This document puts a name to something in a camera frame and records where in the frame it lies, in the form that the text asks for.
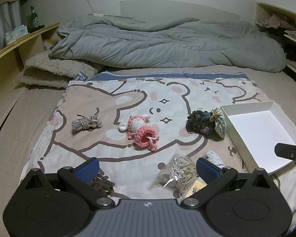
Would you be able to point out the white yarn ball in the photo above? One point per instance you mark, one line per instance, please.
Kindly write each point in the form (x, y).
(213, 158)

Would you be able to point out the dark clothes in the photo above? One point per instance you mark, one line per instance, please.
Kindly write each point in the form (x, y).
(294, 51)

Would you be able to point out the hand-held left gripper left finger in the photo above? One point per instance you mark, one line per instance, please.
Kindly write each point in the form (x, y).
(87, 171)

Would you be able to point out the beige fuzzy blanket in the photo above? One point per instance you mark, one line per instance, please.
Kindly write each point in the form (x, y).
(54, 71)

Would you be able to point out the pink clothes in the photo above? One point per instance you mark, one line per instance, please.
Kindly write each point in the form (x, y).
(273, 21)

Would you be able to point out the printed bear cloth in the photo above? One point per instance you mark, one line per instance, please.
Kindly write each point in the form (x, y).
(101, 103)

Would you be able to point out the grey curtain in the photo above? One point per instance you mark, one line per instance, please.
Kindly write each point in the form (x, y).
(2, 24)

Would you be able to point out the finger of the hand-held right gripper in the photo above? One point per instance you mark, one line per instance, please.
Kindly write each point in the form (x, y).
(285, 150)

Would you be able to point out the dark crochet scrunchie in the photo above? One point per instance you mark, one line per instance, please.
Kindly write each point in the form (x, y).
(198, 122)

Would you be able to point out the white charger plug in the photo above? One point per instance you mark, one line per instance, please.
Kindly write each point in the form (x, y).
(96, 14)

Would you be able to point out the white headboard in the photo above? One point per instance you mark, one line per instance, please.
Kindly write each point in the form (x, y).
(177, 9)

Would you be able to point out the tan bed sheet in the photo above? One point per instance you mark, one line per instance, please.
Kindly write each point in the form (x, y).
(19, 118)

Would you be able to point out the wooden shelf with bottle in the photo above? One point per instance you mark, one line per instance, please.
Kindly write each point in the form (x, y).
(5, 61)

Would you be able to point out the tissue box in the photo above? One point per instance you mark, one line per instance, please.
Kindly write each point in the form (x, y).
(16, 34)

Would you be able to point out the grey duvet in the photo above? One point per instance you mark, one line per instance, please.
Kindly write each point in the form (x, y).
(162, 42)

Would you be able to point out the plastic bag of twine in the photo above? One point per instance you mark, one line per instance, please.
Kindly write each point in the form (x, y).
(177, 172)

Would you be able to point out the wooden shelf with clothes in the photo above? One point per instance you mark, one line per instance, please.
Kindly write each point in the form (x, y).
(261, 8)

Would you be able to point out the green glass bottle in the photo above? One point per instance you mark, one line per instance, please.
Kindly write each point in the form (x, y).
(34, 21)

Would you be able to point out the pink crochet doll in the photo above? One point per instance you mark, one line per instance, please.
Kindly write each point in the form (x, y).
(140, 130)

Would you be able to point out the white cardboard box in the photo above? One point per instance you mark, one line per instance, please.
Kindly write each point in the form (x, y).
(256, 133)

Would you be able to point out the yellow card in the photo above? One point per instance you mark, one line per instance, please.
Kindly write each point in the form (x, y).
(196, 187)

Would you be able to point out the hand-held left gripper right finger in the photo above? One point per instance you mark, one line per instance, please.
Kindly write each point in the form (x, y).
(207, 170)

